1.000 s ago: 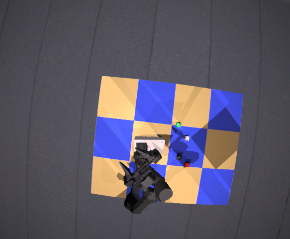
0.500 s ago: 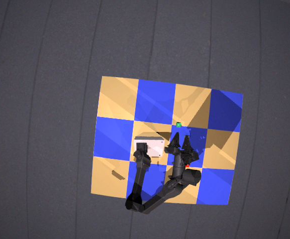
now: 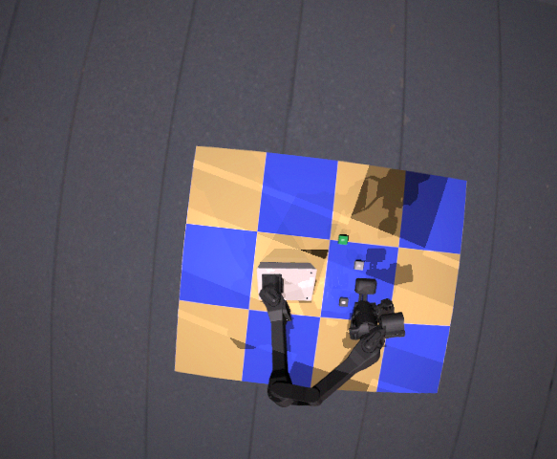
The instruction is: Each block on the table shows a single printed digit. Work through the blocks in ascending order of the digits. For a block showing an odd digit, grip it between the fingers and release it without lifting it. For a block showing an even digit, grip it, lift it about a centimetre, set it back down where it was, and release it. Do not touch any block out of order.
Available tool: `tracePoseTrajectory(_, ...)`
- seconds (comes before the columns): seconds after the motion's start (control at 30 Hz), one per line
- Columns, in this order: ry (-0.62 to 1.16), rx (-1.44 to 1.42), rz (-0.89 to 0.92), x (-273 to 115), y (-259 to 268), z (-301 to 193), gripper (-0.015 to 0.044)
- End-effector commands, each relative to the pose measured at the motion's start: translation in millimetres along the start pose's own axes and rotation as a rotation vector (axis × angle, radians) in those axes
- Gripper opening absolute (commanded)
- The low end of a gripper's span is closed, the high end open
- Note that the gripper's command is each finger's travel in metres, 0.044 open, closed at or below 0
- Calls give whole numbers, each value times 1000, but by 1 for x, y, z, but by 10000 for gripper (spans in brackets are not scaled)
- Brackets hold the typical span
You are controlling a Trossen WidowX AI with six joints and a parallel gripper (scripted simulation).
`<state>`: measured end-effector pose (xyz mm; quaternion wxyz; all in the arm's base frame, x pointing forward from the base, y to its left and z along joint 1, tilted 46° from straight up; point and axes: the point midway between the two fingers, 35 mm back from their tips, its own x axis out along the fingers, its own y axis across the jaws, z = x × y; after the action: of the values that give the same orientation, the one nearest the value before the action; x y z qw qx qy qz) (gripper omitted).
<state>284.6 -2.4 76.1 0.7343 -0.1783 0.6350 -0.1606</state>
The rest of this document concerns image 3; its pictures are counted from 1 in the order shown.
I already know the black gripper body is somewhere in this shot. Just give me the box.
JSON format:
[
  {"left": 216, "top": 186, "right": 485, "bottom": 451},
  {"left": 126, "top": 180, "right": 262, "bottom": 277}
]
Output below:
[{"left": 350, "top": 278, "right": 377, "bottom": 328}]

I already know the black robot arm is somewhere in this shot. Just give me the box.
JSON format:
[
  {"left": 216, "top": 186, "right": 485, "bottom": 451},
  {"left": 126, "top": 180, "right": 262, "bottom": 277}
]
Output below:
[{"left": 258, "top": 273, "right": 406, "bottom": 407}]

